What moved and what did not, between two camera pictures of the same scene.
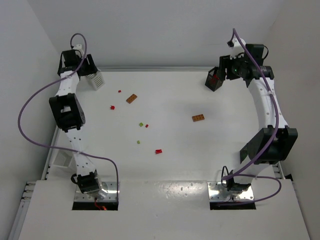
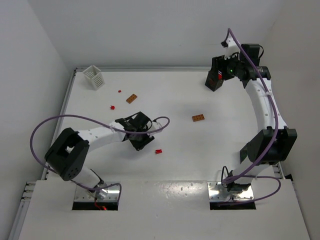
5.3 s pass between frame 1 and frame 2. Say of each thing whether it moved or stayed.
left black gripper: moved
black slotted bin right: stayed
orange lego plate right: stayed
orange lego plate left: stayed
